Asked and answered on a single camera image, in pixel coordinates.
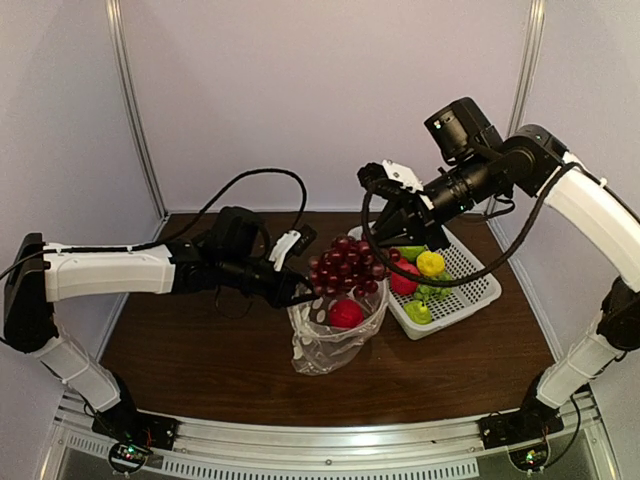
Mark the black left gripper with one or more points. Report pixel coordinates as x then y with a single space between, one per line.
282 286

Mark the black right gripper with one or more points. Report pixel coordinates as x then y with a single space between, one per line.
423 220

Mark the green fake apple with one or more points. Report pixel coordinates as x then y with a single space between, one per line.
411 253

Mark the clear zip top bag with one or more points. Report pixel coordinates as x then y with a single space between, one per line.
319 346

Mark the yellow fake lemon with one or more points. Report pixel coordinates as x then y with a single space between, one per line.
430 264

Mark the dark red fake grapes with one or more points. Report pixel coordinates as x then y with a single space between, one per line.
348 266

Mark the red fake apple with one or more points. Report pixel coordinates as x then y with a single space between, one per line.
401 285

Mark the green fake grapes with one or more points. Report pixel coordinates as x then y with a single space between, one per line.
427 293

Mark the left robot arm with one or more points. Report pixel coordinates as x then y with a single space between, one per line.
46 273

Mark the white perforated plastic basket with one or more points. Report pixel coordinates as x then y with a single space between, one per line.
463 301

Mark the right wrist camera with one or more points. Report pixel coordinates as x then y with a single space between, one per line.
394 182

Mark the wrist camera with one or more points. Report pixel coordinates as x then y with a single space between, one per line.
294 242
394 182

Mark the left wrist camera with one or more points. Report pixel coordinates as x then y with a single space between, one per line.
294 242

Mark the front aluminium rail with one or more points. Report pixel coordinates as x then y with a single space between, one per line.
446 449

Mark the right aluminium frame post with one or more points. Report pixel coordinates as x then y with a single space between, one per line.
534 31

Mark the aluminium frame post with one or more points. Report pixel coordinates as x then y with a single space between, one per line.
118 38
534 31

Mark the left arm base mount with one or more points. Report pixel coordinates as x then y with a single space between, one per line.
136 440

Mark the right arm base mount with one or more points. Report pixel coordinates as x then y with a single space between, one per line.
524 434

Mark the left aluminium frame post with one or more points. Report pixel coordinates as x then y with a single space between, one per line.
118 38

